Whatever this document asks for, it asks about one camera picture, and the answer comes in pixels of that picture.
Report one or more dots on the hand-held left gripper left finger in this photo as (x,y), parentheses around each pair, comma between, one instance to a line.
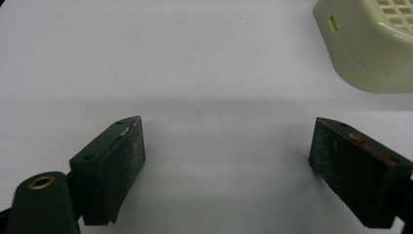
(110,169)

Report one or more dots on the cream plastic basket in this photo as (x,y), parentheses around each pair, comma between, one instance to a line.
(367,45)

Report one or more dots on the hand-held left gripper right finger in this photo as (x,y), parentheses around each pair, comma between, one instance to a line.
(354,172)

